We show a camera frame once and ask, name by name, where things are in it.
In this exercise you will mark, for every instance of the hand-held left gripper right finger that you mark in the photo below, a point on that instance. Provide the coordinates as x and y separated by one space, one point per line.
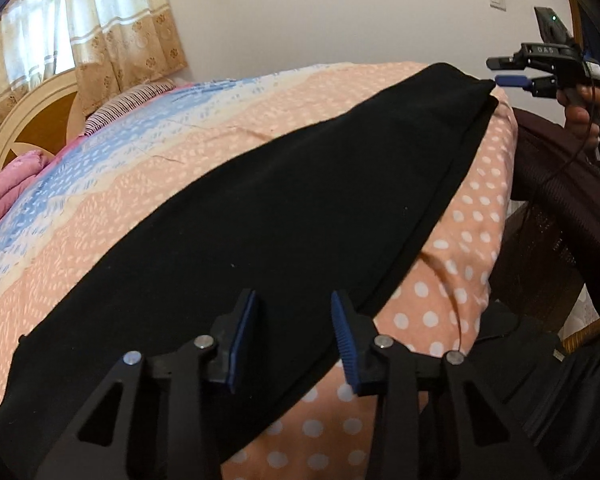
342 336

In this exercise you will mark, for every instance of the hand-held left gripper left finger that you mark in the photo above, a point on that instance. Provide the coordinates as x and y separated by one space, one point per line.
242 340

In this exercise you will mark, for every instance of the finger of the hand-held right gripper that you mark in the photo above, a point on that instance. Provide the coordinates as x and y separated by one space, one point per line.
512 80
502 62

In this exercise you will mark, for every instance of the black pants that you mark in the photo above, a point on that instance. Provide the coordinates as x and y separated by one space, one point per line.
280 200

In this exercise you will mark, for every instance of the person's right hand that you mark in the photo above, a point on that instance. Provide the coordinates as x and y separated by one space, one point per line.
577 120

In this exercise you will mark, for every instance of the person's dark maroon clothing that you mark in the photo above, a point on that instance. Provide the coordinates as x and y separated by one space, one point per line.
565 200

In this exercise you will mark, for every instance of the black cloth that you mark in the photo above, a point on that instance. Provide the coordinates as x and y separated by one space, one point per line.
540 385

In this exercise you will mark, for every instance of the polka dot striped bed blanket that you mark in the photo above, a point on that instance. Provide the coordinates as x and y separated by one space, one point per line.
205 130

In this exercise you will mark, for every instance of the rattan chair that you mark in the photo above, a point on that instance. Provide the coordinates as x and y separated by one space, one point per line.
587 332

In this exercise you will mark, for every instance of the striped pillow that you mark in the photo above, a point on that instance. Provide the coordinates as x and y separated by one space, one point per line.
125 102

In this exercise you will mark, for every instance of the pink folded blanket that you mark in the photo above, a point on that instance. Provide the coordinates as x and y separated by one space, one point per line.
10 185

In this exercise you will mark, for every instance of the cream wooden headboard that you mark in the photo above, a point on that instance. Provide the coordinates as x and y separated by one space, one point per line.
35 125

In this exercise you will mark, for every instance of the beige floral curtain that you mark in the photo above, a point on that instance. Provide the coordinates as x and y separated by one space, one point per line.
125 50

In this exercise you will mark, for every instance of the wooden door frame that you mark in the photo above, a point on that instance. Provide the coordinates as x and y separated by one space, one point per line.
575 20

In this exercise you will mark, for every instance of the white wall switch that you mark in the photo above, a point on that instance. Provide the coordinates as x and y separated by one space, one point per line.
498 0

